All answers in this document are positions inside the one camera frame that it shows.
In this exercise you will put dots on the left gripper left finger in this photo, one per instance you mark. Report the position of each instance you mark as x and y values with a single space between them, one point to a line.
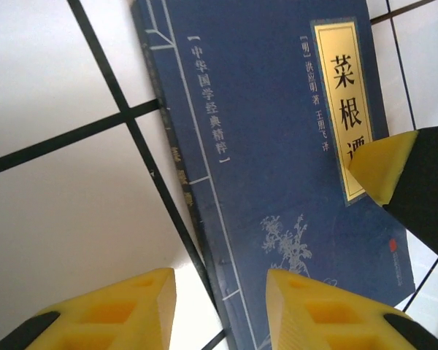
106 321

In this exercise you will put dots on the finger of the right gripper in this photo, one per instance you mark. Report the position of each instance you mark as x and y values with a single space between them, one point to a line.
423 182

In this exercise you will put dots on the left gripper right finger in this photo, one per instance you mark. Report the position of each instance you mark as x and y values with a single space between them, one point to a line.
332 321

